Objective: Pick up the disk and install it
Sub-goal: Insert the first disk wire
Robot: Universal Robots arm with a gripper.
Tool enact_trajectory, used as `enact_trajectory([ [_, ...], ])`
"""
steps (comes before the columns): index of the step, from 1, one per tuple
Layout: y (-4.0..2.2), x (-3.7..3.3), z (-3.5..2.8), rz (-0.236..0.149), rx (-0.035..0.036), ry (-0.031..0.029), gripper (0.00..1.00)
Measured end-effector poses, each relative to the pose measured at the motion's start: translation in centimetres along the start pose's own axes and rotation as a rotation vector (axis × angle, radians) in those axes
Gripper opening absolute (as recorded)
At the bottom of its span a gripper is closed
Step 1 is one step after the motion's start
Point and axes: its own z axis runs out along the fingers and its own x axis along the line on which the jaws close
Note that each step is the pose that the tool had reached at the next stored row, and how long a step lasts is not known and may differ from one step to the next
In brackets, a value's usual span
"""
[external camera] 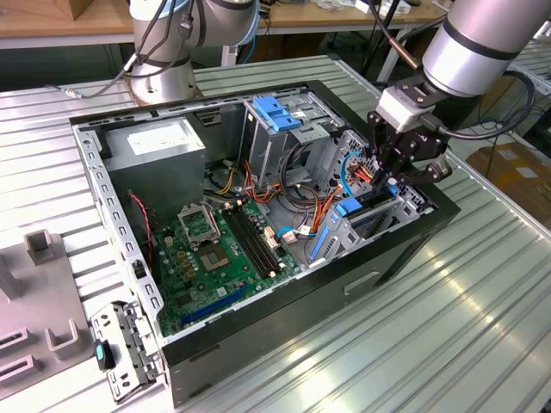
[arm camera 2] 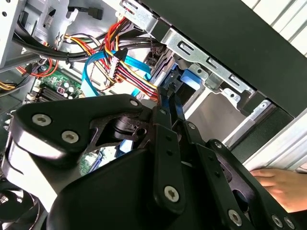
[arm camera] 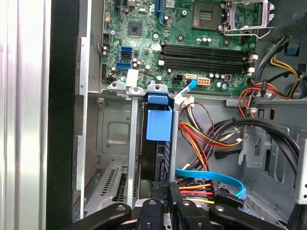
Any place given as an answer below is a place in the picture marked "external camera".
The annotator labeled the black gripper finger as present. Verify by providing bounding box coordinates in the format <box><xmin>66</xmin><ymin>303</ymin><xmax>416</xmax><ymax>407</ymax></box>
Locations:
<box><xmin>392</xmin><ymin>154</ymin><xmax>455</xmax><ymax>186</ymax></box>
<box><xmin>367</xmin><ymin>110</ymin><xmax>401</xmax><ymax>189</ymax></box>

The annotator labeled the red orange power wire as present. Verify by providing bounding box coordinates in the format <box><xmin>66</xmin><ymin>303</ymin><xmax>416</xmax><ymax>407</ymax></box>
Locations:
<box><xmin>316</xmin><ymin>158</ymin><xmax>387</xmax><ymax>236</ymax></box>

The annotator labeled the hard disk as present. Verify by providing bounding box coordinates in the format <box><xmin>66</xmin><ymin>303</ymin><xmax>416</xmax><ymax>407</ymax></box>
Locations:
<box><xmin>308</xmin><ymin>183</ymin><xmax>400</xmax><ymax>262</ymax></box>

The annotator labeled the grey metal disk bay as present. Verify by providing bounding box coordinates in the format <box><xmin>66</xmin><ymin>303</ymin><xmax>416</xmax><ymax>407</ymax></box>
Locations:
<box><xmin>307</xmin><ymin>128</ymin><xmax>434</xmax><ymax>268</ymax></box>

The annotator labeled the cardboard box with white labels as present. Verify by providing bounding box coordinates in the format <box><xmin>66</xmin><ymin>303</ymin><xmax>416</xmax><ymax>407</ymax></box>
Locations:
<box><xmin>467</xmin><ymin>144</ymin><xmax>551</xmax><ymax>225</ymax></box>

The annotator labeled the blue plastic drive latch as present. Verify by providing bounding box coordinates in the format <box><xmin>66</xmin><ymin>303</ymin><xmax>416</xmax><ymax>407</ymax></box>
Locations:
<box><xmin>253</xmin><ymin>96</ymin><xmax>305</xmax><ymax>133</ymax></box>

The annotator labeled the grey optical drive cage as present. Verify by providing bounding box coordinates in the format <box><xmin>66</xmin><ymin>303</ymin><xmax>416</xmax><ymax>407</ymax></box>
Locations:
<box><xmin>238</xmin><ymin>92</ymin><xmax>345</xmax><ymax>194</ymax></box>

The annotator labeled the grey metal slat table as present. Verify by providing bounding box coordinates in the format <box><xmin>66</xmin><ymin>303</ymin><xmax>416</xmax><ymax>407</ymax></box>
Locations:
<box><xmin>505</xmin><ymin>36</ymin><xmax>551</xmax><ymax>98</ymax></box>

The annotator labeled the small white box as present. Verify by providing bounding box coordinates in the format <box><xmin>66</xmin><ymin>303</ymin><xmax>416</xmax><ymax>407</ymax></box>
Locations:
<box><xmin>355</xmin><ymin>0</ymin><xmax>410</xmax><ymax>14</ymax></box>

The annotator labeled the pink board connector block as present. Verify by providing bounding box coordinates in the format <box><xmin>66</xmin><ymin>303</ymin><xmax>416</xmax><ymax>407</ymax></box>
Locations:
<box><xmin>263</xmin><ymin>226</ymin><xmax>282</xmax><ymax>251</ymax></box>

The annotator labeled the black RAM slot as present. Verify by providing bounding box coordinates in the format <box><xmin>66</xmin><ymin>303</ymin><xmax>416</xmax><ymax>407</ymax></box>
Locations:
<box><xmin>221</xmin><ymin>204</ymin><xmax>276</xmax><ymax>279</ymax></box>
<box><xmin>232</xmin><ymin>200</ymin><xmax>288</xmax><ymax>271</ymax></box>

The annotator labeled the black open PC case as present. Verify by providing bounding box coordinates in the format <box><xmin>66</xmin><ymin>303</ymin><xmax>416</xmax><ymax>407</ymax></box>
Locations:
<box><xmin>68</xmin><ymin>79</ymin><xmax>461</xmax><ymax>409</ymax></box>

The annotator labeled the green motherboard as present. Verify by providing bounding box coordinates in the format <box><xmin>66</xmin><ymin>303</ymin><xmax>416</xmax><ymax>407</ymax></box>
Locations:
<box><xmin>152</xmin><ymin>200</ymin><xmax>302</xmax><ymax>336</ymax></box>

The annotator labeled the CPU socket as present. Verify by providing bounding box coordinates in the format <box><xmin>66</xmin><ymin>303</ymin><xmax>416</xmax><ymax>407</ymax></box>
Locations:
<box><xmin>195</xmin><ymin>243</ymin><xmax>236</xmax><ymax>273</ymax></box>

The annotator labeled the grey power supply unit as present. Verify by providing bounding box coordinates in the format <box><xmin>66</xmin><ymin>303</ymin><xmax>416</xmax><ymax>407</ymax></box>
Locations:
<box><xmin>102</xmin><ymin>116</ymin><xmax>207</xmax><ymax>223</ymax></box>

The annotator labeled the blue expansion slot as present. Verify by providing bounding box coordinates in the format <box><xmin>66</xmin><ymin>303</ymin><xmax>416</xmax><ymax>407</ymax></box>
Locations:
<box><xmin>179</xmin><ymin>281</ymin><xmax>251</xmax><ymax>327</ymax></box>

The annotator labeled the black case fan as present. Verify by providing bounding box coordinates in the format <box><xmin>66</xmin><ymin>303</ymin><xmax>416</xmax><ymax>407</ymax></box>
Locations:
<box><xmin>124</xmin><ymin>193</ymin><xmax>158</xmax><ymax>285</ymax></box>

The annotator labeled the plain cardboard box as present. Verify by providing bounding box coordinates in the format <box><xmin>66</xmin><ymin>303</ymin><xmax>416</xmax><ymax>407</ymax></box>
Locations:
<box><xmin>68</xmin><ymin>0</ymin><xmax>94</xmax><ymax>21</ymax></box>

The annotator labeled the black latch with teal tab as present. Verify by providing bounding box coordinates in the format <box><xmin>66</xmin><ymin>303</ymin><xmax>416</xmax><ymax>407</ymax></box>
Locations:
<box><xmin>93</xmin><ymin>338</ymin><xmax>117</xmax><ymax>371</ymax></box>

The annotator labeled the grey parts rack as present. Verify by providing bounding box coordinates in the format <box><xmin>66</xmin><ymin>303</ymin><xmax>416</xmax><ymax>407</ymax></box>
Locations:
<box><xmin>0</xmin><ymin>230</ymin><xmax>94</xmax><ymax>413</ymax></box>

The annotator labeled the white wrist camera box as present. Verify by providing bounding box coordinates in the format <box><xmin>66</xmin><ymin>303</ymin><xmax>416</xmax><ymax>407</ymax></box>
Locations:
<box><xmin>377</xmin><ymin>87</ymin><xmax>433</xmax><ymax>133</ymax></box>

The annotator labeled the blue data wire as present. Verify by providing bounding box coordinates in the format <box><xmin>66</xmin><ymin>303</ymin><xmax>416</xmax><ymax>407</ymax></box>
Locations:
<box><xmin>338</xmin><ymin>149</ymin><xmax>369</xmax><ymax>197</ymax></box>

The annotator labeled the black camera cable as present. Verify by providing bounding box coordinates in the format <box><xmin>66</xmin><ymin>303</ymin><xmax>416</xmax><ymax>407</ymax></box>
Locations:
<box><xmin>424</xmin><ymin>71</ymin><xmax>537</xmax><ymax>142</ymax></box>

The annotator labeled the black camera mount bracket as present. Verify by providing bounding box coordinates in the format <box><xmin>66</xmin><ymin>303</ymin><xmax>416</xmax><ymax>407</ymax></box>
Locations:
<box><xmin>393</xmin><ymin>77</ymin><xmax>438</xmax><ymax>107</ymax></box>

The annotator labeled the brown sleeved cable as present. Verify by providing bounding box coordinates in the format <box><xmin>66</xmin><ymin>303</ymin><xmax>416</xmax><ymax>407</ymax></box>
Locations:
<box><xmin>365</xmin><ymin>0</ymin><xmax>422</xmax><ymax>71</ymax></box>

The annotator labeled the black cable loop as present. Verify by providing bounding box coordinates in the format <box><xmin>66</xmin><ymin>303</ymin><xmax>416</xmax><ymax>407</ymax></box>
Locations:
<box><xmin>279</xmin><ymin>144</ymin><xmax>328</xmax><ymax>212</ymax></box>

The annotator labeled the red orange wire bundle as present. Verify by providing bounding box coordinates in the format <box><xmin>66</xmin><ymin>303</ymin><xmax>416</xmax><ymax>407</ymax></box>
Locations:
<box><xmin>243</xmin><ymin>159</ymin><xmax>285</xmax><ymax>204</ymax></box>

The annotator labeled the blue wire with white labels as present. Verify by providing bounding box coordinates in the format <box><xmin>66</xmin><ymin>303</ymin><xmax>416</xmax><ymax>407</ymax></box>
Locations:
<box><xmin>275</xmin><ymin>223</ymin><xmax>322</xmax><ymax>246</ymax></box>

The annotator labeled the yellow orange wire bundle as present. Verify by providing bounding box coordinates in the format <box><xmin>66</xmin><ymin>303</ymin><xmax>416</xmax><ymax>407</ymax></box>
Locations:
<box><xmin>213</xmin><ymin>165</ymin><xmax>237</xmax><ymax>195</ymax></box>

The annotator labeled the metal socket cover frame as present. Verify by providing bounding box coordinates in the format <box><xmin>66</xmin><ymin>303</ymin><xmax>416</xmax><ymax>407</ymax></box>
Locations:
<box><xmin>176</xmin><ymin>204</ymin><xmax>221</xmax><ymax>249</ymax></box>

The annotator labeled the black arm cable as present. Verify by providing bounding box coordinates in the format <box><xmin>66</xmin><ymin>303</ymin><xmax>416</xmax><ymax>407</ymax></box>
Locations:
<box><xmin>122</xmin><ymin>0</ymin><xmax>203</xmax><ymax>74</ymax></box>

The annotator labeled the red twisted fan wire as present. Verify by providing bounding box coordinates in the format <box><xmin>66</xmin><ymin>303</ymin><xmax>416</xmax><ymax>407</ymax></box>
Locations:
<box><xmin>127</xmin><ymin>192</ymin><xmax>154</xmax><ymax>260</ymax></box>

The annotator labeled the grey cable with metal plug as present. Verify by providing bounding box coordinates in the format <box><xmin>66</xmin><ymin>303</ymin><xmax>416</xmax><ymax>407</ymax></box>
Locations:
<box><xmin>45</xmin><ymin>64</ymin><xmax>130</xmax><ymax>100</ymax></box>

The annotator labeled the silver hinged slot bracket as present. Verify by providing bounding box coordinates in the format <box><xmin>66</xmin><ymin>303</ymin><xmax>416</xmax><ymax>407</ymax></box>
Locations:
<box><xmin>90</xmin><ymin>300</ymin><xmax>167</xmax><ymax>405</ymax></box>

